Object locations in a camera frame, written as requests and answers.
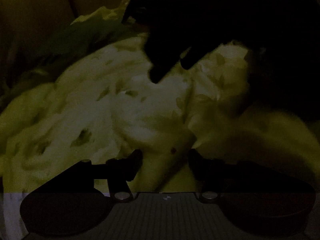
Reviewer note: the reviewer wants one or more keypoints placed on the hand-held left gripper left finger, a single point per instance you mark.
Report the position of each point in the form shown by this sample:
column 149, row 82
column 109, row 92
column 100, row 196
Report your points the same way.
column 133, row 158

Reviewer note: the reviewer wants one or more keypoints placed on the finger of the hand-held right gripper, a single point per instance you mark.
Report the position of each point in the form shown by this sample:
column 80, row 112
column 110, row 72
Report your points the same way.
column 160, row 65
column 195, row 56

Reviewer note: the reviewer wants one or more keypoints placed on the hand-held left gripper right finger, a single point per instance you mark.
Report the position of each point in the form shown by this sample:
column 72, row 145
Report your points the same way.
column 194, row 158

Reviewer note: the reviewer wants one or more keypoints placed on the white small garment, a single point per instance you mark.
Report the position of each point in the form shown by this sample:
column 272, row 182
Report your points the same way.
column 150, row 112

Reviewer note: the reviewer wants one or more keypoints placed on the white leaf print duvet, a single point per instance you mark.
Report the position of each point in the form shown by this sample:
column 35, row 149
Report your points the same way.
column 62, row 120

